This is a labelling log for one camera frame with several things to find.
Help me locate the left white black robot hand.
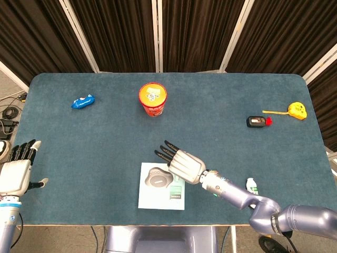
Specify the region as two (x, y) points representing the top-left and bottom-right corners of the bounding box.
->
(0, 139), (49, 197)

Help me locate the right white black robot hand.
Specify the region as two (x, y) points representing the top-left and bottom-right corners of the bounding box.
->
(154, 140), (206, 185)

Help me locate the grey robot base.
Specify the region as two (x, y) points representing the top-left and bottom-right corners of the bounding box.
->
(105, 225), (219, 253)

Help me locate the pale green speaker box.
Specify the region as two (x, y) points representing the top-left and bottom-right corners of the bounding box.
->
(137, 162), (186, 211)

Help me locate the small white plastic bottle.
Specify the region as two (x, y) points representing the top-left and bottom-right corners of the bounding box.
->
(246, 178), (260, 196)

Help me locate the red instant noodle cup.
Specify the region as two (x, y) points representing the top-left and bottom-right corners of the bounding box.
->
(138, 82), (168, 117)

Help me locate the black device with red end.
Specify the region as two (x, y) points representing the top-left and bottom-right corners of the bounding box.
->
(246, 115), (273, 129)

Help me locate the blue felt table mat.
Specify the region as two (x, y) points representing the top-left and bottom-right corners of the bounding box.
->
(12, 72), (332, 227)

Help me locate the blue snack packet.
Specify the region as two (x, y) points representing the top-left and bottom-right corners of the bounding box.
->
(70, 94), (96, 109)

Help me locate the black shoe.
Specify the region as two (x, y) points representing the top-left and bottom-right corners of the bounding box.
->
(259, 236), (290, 253)

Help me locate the yellow tape measure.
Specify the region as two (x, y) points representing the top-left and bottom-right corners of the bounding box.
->
(262, 102), (308, 121)

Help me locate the dark curtain partition panel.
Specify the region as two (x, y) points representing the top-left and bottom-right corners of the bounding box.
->
(60, 0), (162, 73)
(0, 0), (98, 86)
(220, 0), (337, 77)
(302, 44), (337, 153)
(157, 0), (248, 73)

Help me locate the coiled black floor cable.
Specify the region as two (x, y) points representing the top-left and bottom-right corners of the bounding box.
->
(2, 106), (21, 120)

